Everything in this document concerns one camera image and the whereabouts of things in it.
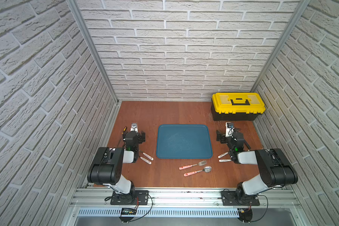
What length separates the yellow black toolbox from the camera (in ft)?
3.17

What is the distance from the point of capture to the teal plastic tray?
91 centimetres

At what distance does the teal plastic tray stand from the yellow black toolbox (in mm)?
166
